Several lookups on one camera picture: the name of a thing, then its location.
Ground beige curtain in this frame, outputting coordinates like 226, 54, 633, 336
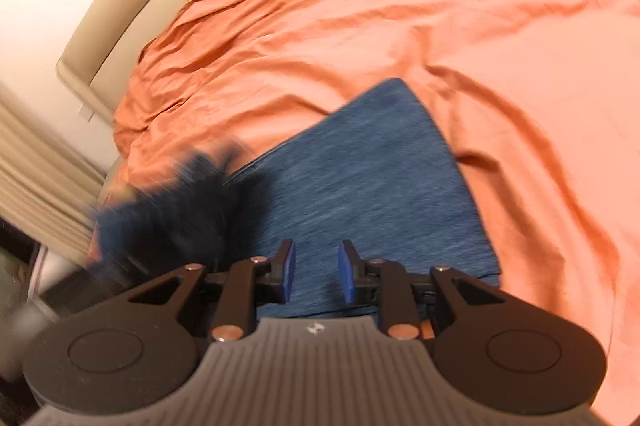
0, 84, 107, 268

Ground beige upholstered bed headboard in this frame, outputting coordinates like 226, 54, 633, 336
55, 0, 263, 123

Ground orange duvet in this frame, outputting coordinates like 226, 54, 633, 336
112, 0, 640, 412

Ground blue denim pants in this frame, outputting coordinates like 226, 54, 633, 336
220, 77, 502, 322

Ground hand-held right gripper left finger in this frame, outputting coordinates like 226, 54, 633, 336
125, 238, 297, 340

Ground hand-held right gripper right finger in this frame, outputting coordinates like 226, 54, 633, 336
338, 239, 506, 338

